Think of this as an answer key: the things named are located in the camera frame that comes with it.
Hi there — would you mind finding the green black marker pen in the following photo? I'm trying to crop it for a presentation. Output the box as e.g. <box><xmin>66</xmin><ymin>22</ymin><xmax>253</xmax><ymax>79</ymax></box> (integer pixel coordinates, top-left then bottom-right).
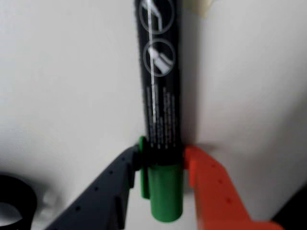
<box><xmin>133</xmin><ymin>0</ymin><xmax>185</xmax><ymax>222</ymax></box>

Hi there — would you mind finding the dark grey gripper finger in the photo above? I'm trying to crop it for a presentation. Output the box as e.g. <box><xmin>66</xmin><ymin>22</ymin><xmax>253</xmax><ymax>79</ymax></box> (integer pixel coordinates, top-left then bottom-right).
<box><xmin>44</xmin><ymin>145</ymin><xmax>140</xmax><ymax>230</ymax></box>

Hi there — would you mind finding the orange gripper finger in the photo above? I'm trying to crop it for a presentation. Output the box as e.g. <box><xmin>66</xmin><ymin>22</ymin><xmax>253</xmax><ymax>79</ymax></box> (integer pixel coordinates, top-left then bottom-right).
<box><xmin>183</xmin><ymin>145</ymin><xmax>285</xmax><ymax>230</ymax></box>

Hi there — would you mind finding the beige masking tape strip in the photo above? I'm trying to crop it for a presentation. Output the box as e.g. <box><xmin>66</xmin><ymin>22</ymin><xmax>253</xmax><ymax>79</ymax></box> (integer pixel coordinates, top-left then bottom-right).
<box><xmin>186</xmin><ymin>0</ymin><xmax>216</xmax><ymax>17</ymax></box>

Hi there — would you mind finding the black plastic ring part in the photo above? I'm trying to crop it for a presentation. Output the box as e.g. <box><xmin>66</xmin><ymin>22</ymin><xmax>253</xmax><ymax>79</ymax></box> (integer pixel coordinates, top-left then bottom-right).
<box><xmin>0</xmin><ymin>174</ymin><xmax>38</xmax><ymax>230</ymax></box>

